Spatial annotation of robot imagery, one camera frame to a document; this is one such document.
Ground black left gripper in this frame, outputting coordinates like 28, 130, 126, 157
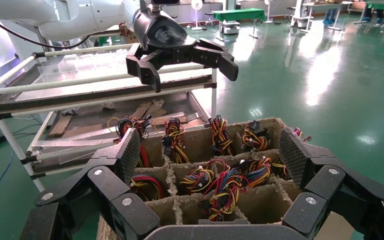
125, 5, 240, 94

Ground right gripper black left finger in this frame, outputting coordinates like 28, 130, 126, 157
19, 128, 161, 240

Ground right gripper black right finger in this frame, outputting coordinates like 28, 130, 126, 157
279, 127, 384, 240

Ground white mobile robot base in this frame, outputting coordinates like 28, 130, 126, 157
219, 20, 241, 36

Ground black stool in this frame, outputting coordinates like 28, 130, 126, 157
204, 12, 217, 28

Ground cardboard scrap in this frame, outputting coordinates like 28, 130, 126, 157
130, 99, 168, 120
47, 114, 74, 138

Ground flat cardboard sheet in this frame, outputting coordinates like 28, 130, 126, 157
61, 123, 104, 140

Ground white standing fan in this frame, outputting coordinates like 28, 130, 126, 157
190, 0, 205, 31
262, 0, 274, 24

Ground table with green cloth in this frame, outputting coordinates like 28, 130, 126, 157
211, 8, 267, 40

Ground cardboard box with dividers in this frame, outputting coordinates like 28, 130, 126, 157
95, 117, 355, 240

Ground clear acrylic tray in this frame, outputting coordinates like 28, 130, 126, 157
37, 49, 137, 84

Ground white pipe rack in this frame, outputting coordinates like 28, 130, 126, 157
0, 43, 219, 194

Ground white machine stand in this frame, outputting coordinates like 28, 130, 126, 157
290, 0, 312, 29

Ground wire harness bundle back left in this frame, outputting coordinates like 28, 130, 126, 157
161, 117, 190, 165

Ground wire harness bundle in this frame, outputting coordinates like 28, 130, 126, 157
209, 114, 235, 157
240, 120, 271, 152
161, 117, 190, 165

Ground wire harness bundle back middle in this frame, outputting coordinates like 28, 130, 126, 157
209, 114, 235, 157

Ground wire harness bundle back right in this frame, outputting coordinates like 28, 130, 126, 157
240, 120, 271, 152

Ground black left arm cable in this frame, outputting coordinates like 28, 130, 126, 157
0, 14, 92, 51

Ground white metal frame table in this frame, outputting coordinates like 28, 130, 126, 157
300, 1, 354, 34

